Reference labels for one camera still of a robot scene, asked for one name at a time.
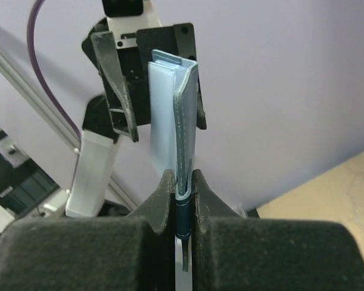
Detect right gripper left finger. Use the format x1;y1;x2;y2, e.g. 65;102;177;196
0;170;175;290

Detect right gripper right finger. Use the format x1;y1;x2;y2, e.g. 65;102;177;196
192;170;364;290

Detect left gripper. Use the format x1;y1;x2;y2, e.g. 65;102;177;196
83;22;207;142

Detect blue card holder wallet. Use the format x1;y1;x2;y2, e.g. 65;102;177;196
148;49;198;272

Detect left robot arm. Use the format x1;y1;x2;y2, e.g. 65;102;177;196
66;23;206;218

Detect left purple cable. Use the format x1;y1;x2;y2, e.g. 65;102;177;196
27;0;83;189

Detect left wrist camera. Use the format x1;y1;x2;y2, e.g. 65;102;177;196
96;1;161;49

